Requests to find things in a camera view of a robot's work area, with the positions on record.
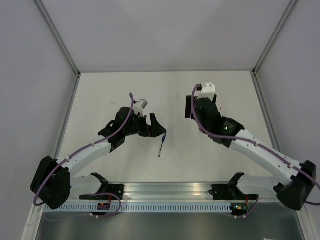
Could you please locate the aluminium mounting rail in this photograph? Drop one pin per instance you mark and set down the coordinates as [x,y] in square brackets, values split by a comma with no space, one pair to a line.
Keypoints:
[165,191]

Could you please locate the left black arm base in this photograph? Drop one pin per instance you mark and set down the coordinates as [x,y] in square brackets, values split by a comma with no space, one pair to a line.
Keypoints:
[105,187]

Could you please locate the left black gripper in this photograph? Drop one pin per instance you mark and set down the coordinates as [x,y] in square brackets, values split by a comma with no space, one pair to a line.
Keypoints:
[154,130]

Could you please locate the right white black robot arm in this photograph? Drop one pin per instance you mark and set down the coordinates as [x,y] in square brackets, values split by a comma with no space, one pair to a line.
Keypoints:
[291,181]

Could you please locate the right aluminium frame post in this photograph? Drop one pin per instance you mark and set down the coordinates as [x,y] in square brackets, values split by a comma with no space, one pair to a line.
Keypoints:
[276,32]

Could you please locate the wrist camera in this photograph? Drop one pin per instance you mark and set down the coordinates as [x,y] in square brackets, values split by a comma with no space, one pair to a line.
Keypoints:
[140,105]
[206,90]

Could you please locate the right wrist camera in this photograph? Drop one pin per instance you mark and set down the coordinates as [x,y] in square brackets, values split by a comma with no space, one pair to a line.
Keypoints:
[206,90]

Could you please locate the left aluminium frame post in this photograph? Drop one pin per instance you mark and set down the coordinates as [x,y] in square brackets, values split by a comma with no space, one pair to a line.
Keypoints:
[56,35]

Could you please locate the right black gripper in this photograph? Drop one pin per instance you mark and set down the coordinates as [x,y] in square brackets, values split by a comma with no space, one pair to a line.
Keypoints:
[188,107]

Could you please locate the white slotted cable duct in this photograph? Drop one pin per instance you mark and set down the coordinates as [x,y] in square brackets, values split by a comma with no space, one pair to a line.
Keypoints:
[143,207]

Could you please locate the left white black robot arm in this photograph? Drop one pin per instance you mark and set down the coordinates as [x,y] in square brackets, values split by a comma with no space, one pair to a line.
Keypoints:
[55,180]

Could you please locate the aluminium frame post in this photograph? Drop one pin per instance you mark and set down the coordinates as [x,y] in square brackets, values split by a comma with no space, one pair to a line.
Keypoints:
[56,35]
[276,32]

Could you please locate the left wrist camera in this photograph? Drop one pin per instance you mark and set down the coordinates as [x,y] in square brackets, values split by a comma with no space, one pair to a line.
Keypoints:
[140,105]

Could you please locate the blue gel pen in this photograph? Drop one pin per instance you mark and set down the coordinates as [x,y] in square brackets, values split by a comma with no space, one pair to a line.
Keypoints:
[161,145]

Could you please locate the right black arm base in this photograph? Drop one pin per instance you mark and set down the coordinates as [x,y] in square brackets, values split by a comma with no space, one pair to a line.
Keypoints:
[225,191]

